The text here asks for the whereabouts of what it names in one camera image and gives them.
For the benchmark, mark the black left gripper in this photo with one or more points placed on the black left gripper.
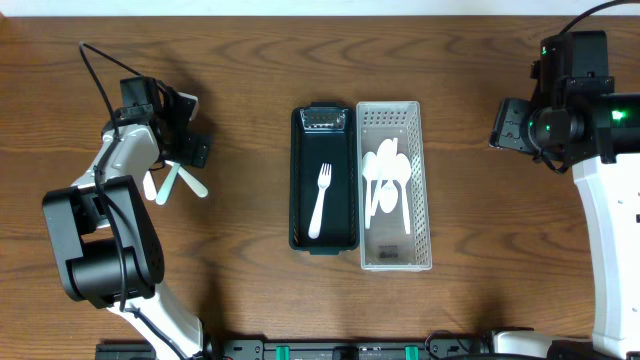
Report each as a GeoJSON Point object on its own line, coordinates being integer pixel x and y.
{"type": "Point", "coordinates": [198, 150]}

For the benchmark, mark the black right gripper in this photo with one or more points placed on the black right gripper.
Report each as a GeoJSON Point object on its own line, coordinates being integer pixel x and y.
{"type": "Point", "coordinates": [506, 126]}

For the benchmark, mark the white plastic utensil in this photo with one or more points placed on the white plastic utensil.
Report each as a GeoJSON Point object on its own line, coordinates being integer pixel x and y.
{"type": "Point", "coordinates": [194, 184]}

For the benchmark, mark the white plastic fork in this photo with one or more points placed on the white plastic fork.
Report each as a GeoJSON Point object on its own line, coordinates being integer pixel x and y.
{"type": "Point", "coordinates": [323, 183]}
{"type": "Point", "coordinates": [166, 188]}

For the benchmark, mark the white plastic spoon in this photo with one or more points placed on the white plastic spoon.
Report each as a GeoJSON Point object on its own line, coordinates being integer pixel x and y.
{"type": "Point", "coordinates": [149, 187]}
{"type": "Point", "coordinates": [388, 194]}
{"type": "Point", "coordinates": [369, 172]}
{"type": "Point", "coordinates": [403, 175]}
{"type": "Point", "coordinates": [383, 155]}

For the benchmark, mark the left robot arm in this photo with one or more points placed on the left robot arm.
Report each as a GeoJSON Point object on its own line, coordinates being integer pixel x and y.
{"type": "Point", "coordinates": [106, 248]}

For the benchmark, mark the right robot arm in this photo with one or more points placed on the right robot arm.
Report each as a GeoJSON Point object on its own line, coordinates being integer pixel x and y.
{"type": "Point", "coordinates": [576, 122]}

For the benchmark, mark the black plastic basket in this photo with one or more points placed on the black plastic basket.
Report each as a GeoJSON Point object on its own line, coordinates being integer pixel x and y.
{"type": "Point", "coordinates": [323, 133]}

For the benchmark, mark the clear perforated plastic basket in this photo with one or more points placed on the clear perforated plastic basket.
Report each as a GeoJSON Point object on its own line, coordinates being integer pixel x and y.
{"type": "Point", "coordinates": [385, 246]}

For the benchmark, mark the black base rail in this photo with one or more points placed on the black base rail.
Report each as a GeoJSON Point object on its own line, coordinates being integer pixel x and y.
{"type": "Point", "coordinates": [441, 345]}

